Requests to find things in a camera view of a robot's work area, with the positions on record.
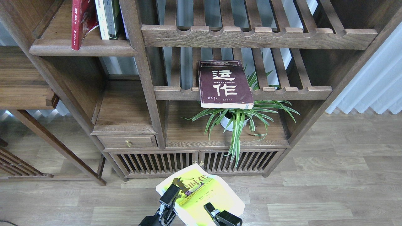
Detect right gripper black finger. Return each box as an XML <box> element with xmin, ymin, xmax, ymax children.
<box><xmin>204</xmin><ymin>202</ymin><xmax>243</xmax><ymax>226</ymax></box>

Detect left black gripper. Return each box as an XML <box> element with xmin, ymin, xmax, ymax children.
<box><xmin>139</xmin><ymin>184</ymin><xmax>181</xmax><ymax>226</ymax></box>

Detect yellow green cover book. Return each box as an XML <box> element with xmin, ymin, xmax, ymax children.
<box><xmin>155</xmin><ymin>164</ymin><xmax>245</xmax><ymax>226</ymax></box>

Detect dark maroon book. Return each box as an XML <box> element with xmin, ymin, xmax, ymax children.
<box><xmin>197</xmin><ymin>60</ymin><xmax>254</xmax><ymax>109</ymax></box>

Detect red cover book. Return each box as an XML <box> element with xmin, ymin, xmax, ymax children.
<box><xmin>71</xmin><ymin>0</ymin><xmax>99</xmax><ymax>51</ymax></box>

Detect brass cabinet door knobs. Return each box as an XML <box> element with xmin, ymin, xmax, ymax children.
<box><xmin>192</xmin><ymin>160</ymin><xmax>204</xmax><ymax>166</ymax></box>

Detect brass drawer knob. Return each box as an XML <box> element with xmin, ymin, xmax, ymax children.
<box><xmin>125</xmin><ymin>140</ymin><xmax>132</xmax><ymax>147</ymax></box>

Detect white plant pot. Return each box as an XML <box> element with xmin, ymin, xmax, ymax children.
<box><xmin>220</xmin><ymin>113</ymin><xmax>249</xmax><ymax>131</ymax></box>

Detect green spider plant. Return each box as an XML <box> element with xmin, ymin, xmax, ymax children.
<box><xmin>189</xmin><ymin>73</ymin><xmax>298</xmax><ymax>166</ymax></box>

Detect dark wooden bookshelf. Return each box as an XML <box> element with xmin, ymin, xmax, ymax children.
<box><xmin>1</xmin><ymin>0</ymin><xmax>401</xmax><ymax>180</ymax></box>

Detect wooden side table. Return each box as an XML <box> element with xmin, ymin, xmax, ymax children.
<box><xmin>0</xmin><ymin>46</ymin><xmax>106</xmax><ymax>186</ymax></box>

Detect dark green spine book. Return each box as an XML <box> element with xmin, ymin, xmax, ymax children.
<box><xmin>103</xmin><ymin>0</ymin><xmax>122</xmax><ymax>40</ymax></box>

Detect white spine book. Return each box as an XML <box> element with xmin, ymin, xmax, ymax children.
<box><xmin>95</xmin><ymin>0</ymin><xmax>109</xmax><ymax>40</ymax></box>

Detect white curtain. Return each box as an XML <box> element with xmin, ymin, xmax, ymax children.
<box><xmin>326</xmin><ymin>24</ymin><xmax>402</xmax><ymax>114</ymax></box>

